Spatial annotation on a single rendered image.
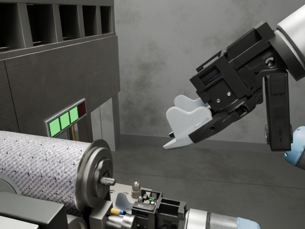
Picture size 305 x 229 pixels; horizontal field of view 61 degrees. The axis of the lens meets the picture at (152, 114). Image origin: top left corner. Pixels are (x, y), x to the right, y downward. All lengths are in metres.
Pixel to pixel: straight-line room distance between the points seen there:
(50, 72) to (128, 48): 2.09
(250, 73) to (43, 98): 0.68
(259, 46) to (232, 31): 2.52
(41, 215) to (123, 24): 2.81
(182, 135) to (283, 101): 0.14
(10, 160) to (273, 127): 0.46
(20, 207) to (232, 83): 0.26
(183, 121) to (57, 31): 0.69
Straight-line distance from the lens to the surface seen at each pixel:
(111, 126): 3.00
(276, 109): 0.37
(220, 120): 0.34
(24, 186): 0.56
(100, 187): 0.52
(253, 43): 0.36
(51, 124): 0.93
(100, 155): 0.51
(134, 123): 3.18
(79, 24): 1.09
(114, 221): 0.53
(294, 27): 0.34
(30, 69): 0.85
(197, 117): 0.36
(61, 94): 0.97
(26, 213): 0.18
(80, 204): 0.50
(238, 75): 0.34
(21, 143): 0.58
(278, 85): 0.36
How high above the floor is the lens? 1.55
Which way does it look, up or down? 22 degrees down
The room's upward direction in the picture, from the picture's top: straight up
